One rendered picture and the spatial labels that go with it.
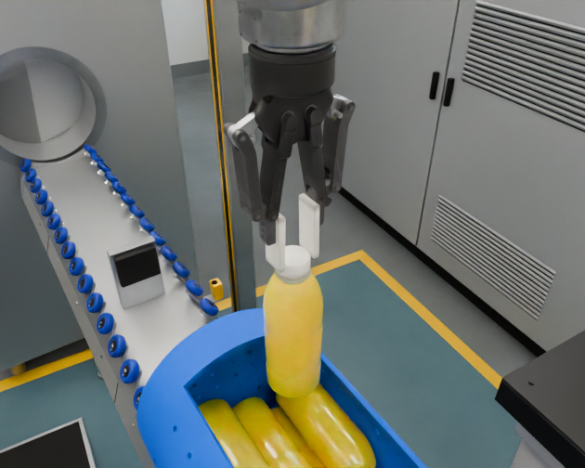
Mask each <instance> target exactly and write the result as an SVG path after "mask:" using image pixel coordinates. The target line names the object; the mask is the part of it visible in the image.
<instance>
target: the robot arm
mask: <svg viewBox="0 0 585 468"><path fill-rule="evenodd" d="M234 1H235V2H237V6H238V21H239V33H240V36H241V37H242V38H243V39H244V40H245V41H247V42H249V43H250V44H249V46H248V54H249V72H250V84H251V88H252V92H253V97H252V101H251V104H250V106H249V109H248V113H249V114H248V115H247V116H245V117H244V118H243V119H241V120H240V121H239V122H237V123H236V124H234V123H232V122H228V123H226V124H225V125H224V128H223V131H224V133H225V135H226V137H227V139H228V141H229V143H230V144H231V146H232V152H233V159H234V165H235V172H236V178H237V186H238V192H239V199H240V208H241V209H242V211H243V212H244V213H246V214H247V215H248V216H249V217H250V218H251V219H252V220H253V221H254V222H259V237H260V239H261V240H262V241H263V242H264V243H265V244H266V260H267V261H268V263H269V264H270V265H272V266H273V267H274V268H275V269H276V270H277V271H278V272H279V273H282V272H284V271H285V226H286V218H285V217H284V216H283V215H282V214H280V201H281V195H282V189H283V182H284V177H285V170H286V164H287V159H288V158H290V157H291V155H292V148H293V144H295V143H297V146H298V151H299V157H300V163H301V168H302V174H303V179H304V185H305V192H306V193H307V196H306V195H305V194H304V193H303V194H300V195H299V242H300V246H301V247H304V248H305V249H307V250H308V251H309V253H310V255H311V256H312V257H313V258H314V259H315V258H317V257H319V226H321V225H323V222H324V207H327V206H329V205H330V204H331V203H332V199H331V198H330V197H329V196H328V195H329V194H331V193H332V192H333V193H337V192H338V191H339V190H340V189H341V186H342V179H343V170H344V163H345V147H346V140H347V131H348V125H349V123H350V120H351V118H352V115H353V112H354V110H355V107H356V104H355V103H354V102H353V101H351V100H349V99H347V98H345V97H342V96H340V95H338V94H335V95H334V94H333V92H332V90H331V87H332V85H333V83H334V75H335V54H336V46H335V44H334V43H335V42H336V41H338V40H339V39H341V38H342V37H343V35H344V34H345V18H346V1H347V0H234ZM323 120H324V125H323V135H322V130H321V124H322V122H323ZM256 127H258V128H259V129H260V130H261V131H262V141H261V145H262V148H263V157H262V164H261V172H260V179H259V173H258V164H257V156H256V151H255V148H254V144H255V143H256V138H255V129H256Z"/></svg>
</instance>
